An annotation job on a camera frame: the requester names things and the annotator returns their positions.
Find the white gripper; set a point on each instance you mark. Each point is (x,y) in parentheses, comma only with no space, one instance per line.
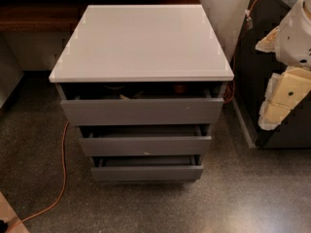
(295,38)

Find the grey top drawer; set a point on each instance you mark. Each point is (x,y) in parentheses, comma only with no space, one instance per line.
(143,111)

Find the brown round object in drawer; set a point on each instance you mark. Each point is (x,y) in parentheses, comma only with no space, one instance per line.
(180,88)

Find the grey drawer cabinet white top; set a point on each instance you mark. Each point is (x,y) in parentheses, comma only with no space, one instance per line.
(140,52)

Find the black cabinet on right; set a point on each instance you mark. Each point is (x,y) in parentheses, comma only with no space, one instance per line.
(253,70)

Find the light wooden board corner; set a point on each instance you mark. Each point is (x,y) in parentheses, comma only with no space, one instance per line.
(8,215)

